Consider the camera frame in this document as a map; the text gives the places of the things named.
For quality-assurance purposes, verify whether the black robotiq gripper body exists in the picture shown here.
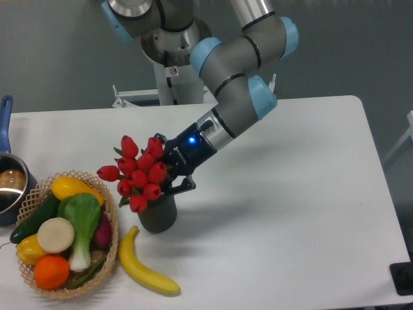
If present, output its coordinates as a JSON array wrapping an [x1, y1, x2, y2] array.
[[161, 123, 217, 177]]

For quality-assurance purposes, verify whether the dark grey ribbed vase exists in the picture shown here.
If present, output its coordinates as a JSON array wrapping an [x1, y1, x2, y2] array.
[[138, 194, 177, 233]]

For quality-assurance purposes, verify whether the red tulip bouquet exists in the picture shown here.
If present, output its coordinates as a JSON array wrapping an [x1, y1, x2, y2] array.
[[97, 135, 170, 213]]

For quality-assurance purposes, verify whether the yellow banana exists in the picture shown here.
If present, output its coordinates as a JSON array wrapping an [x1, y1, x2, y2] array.
[[118, 225, 181, 296]]

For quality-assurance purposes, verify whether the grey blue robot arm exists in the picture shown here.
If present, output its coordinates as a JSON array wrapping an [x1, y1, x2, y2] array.
[[102, 1, 299, 195]]

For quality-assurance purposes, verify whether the purple sweet potato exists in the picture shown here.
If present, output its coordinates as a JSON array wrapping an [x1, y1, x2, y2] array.
[[92, 212, 112, 249]]

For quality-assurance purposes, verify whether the green bok choy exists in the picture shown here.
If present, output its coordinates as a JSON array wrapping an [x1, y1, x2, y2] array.
[[57, 192, 101, 272]]

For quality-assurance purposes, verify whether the yellow squash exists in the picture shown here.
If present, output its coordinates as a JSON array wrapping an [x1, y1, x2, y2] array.
[[51, 176, 105, 207]]

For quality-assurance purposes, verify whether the green bean pod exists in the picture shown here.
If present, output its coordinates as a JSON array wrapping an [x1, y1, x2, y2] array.
[[67, 256, 106, 290]]

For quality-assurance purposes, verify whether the dark green cucumber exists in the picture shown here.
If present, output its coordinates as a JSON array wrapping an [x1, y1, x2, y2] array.
[[10, 193, 60, 244]]

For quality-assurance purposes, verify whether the woven wicker basket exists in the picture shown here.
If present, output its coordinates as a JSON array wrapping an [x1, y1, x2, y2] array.
[[17, 170, 118, 299]]

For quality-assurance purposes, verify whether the round beige bun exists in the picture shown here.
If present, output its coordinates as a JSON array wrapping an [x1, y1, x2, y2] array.
[[37, 217, 74, 253]]

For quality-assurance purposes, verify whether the orange fruit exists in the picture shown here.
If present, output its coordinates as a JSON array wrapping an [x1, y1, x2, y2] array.
[[34, 254, 70, 289]]

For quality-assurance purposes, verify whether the yellow bell pepper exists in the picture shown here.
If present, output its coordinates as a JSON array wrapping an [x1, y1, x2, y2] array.
[[16, 234, 48, 265]]

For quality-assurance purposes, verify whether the black device at table edge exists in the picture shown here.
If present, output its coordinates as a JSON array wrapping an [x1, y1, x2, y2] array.
[[389, 262, 412, 296]]

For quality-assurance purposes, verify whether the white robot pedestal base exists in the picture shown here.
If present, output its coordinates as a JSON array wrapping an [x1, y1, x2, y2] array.
[[111, 61, 277, 109]]

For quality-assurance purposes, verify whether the blue handled saucepan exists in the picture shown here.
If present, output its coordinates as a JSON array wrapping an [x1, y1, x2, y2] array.
[[1, 95, 37, 226]]

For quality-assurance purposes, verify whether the white frame at right edge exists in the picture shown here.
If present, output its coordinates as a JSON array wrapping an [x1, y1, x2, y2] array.
[[383, 111, 412, 165]]

